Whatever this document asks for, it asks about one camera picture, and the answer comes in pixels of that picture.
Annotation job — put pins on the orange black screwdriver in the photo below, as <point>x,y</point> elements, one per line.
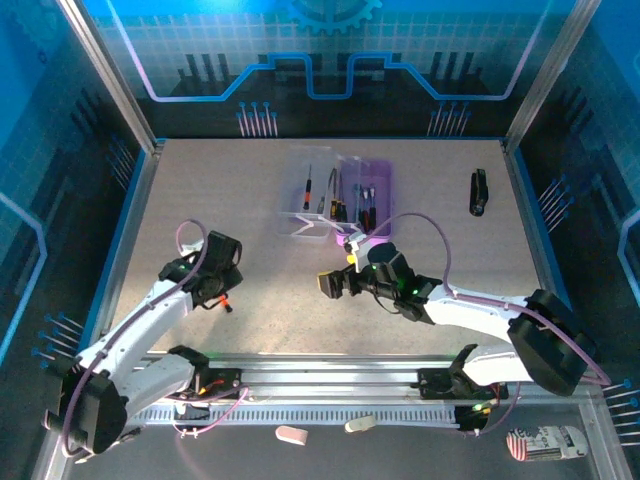
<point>226,302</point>
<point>307,197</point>

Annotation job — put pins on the purple clear-lid tool box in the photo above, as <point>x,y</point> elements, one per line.
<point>380,175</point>

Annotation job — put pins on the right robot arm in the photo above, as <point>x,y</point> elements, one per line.
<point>475,312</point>

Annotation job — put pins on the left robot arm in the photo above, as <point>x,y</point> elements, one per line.
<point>135,325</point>

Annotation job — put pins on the black stapler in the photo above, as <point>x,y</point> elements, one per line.
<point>477,192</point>

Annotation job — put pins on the white eraser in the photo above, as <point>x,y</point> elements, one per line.
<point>359,424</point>

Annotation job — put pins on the pink eraser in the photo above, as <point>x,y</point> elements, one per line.
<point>291,435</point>

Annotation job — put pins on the striped printed pouch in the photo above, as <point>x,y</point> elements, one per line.
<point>545,444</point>

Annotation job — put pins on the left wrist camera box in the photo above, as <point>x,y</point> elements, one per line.
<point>195,247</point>

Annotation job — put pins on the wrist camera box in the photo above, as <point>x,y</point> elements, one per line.
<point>357,247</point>
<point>195,247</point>

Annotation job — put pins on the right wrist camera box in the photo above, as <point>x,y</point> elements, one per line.
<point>357,247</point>

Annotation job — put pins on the aluminium mounting rail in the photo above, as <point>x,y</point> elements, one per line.
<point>325,372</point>

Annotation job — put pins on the aluminium table side rail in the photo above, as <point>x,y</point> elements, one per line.
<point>132,215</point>
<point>527,225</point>

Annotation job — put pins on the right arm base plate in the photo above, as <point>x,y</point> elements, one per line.
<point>435,385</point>

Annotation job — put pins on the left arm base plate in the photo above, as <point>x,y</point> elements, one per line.
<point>225,387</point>

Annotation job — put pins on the aluminium frame post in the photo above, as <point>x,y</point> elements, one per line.
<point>545,75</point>
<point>110,75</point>

